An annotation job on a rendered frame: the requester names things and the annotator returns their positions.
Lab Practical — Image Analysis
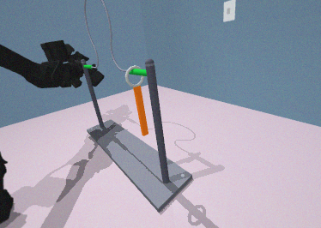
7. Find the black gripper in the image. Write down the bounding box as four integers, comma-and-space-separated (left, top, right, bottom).
65, 44, 105, 87

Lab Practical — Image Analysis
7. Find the orange handle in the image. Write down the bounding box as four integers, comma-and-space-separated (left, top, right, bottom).
125, 66, 148, 136

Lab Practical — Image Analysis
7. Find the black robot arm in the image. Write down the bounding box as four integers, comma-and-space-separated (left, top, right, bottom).
0, 40, 83, 223

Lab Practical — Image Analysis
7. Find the grey wire rig on two posts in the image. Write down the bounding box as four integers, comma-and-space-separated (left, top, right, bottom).
81, 31, 192, 212

